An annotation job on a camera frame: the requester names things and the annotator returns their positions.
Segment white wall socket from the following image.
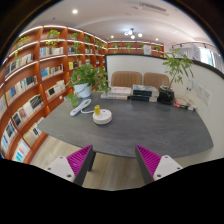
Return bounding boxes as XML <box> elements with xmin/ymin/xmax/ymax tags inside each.
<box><xmin>196</xmin><ymin>83</ymin><xmax>205</xmax><ymax>100</ymax></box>
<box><xmin>203</xmin><ymin>89</ymin><xmax>212</xmax><ymax>105</ymax></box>

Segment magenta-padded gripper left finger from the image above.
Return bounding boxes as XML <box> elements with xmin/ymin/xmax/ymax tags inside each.
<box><xmin>44</xmin><ymin>143</ymin><xmax>97</xmax><ymax>187</ymax></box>

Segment black track light rail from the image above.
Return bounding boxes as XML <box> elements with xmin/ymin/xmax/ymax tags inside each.
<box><xmin>179</xmin><ymin>41</ymin><xmax>209</xmax><ymax>49</ymax></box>

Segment ceiling air vent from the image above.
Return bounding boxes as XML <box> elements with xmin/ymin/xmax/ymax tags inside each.
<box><xmin>139</xmin><ymin>2</ymin><xmax>169</xmax><ymax>14</ymax></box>

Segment orange wooden bookshelf unit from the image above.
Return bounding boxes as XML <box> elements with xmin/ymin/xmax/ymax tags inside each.
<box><xmin>0</xmin><ymin>23</ymin><xmax>165</xmax><ymax>164</ymax></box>

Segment thin dark blue-spined book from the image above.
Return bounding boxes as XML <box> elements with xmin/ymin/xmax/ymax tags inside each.
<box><xmin>129</xmin><ymin>94</ymin><xmax>159</xmax><ymax>103</ymax></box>

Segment tan upholstered chair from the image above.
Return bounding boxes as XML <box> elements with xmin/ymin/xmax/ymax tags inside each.
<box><xmin>110</xmin><ymin>70</ymin><xmax>144</xmax><ymax>88</ymax></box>
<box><xmin>143</xmin><ymin>72</ymin><xmax>171</xmax><ymax>90</ymax></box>

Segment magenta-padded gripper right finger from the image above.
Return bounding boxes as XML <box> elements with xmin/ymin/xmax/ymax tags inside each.
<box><xmin>134</xmin><ymin>144</ymin><xmax>184</xmax><ymax>185</ymax></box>

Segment white window curtain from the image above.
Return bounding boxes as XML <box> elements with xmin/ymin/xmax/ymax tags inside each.
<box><xmin>181</xmin><ymin>43</ymin><xmax>224</xmax><ymax>73</ymax></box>

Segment thin white book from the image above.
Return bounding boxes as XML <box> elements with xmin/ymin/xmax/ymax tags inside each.
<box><xmin>100</xmin><ymin>92</ymin><xmax>129</xmax><ymax>101</ymax></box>

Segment pothos plant in white pot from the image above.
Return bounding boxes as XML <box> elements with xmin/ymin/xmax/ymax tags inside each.
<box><xmin>64</xmin><ymin>63</ymin><xmax>111</xmax><ymax>108</ymax></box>

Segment clear acrylic sign stand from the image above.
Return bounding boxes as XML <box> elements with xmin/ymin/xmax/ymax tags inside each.
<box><xmin>186</xmin><ymin>79</ymin><xmax>195</xmax><ymax>98</ymax></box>

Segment stack of small colourful books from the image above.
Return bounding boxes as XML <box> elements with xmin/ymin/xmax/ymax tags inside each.
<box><xmin>173</xmin><ymin>97</ymin><xmax>198</xmax><ymax>112</ymax></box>

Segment multi-bulb ceiling lamp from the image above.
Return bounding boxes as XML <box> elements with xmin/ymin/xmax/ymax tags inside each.
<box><xmin>123</xmin><ymin>27</ymin><xmax>144</xmax><ymax>40</ymax></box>

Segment small tree in black pot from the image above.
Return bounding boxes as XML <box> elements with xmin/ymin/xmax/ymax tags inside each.
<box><xmin>157</xmin><ymin>48</ymin><xmax>195</xmax><ymax>105</ymax></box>

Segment recessed ceiling downlights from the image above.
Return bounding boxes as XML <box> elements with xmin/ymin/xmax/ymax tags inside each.
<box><xmin>70</xmin><ymin>8</ymin><xmax>159</xmax><ymax>42</ymax></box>

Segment round white power strip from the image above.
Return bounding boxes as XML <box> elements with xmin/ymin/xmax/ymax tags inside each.
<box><xmin>92</xmin><ymin>108</ymin><xmax>113</xmax><ymax>126</ymax></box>

